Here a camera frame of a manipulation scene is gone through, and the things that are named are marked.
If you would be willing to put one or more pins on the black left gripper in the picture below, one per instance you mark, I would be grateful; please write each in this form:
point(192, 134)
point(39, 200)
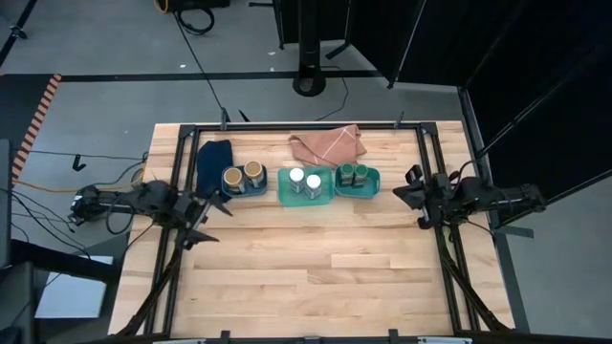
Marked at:
point(184, 210)

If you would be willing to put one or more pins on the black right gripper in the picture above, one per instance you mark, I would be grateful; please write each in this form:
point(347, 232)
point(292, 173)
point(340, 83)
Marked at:
point(432, 200)

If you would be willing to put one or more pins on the spice jar white lid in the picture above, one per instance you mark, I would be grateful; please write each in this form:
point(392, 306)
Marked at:
point(296, 175)
point(313, 181)

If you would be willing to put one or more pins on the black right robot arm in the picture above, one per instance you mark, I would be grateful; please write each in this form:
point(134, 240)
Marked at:
point(497, 198)

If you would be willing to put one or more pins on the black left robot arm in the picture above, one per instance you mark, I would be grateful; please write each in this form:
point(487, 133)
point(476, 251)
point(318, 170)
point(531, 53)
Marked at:
point(143, 200)

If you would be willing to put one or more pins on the blue-grey plastic bin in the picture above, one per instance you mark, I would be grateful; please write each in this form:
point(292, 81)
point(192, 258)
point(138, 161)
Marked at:
point(248, 193)

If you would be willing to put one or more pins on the teal plastic bin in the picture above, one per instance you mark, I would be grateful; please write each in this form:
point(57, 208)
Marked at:
point(356, 192)

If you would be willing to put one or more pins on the navy blue cloth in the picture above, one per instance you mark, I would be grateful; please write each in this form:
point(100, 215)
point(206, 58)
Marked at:
point(212, 162)

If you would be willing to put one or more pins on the translucent turquoise plastic bin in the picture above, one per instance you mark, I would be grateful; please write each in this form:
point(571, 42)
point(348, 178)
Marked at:
point(287, 200)

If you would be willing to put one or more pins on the salmon pink cloth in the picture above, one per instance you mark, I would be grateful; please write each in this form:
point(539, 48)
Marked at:
point(330, 145)

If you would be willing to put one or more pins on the grey partition foot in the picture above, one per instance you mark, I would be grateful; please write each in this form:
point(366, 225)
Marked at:
point(516, 231)

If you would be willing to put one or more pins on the black side table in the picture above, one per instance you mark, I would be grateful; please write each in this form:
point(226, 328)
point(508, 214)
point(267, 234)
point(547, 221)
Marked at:
point(57, 260)

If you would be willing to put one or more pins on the white board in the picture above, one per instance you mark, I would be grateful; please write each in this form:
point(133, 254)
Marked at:
point(72, 296)

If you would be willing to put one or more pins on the black partition panel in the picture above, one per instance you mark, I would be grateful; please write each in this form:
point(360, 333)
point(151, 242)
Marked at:
point(454, 38)
point(334, 19)
point(378, 33)
point(550, 119)

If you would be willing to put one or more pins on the black pole stand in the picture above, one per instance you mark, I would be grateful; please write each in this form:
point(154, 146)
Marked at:
point(310, 48)

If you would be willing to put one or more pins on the orange black hazard tape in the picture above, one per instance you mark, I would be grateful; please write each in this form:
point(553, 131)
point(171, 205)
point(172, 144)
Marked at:
point(38, 117)

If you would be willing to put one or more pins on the black tripod leg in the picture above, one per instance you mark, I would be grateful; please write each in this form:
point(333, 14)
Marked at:
point(17, 31)

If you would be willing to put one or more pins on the black edge bracket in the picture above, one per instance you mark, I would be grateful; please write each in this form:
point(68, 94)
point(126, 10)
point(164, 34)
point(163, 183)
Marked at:
point(225, 337)
point(393, 337)

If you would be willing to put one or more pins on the black aluminium table frame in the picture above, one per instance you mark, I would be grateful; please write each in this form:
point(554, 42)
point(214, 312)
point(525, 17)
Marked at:
point(306, 127)

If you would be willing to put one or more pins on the small black hook bracket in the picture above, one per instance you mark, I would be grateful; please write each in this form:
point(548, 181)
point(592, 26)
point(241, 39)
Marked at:
point(76, 165)

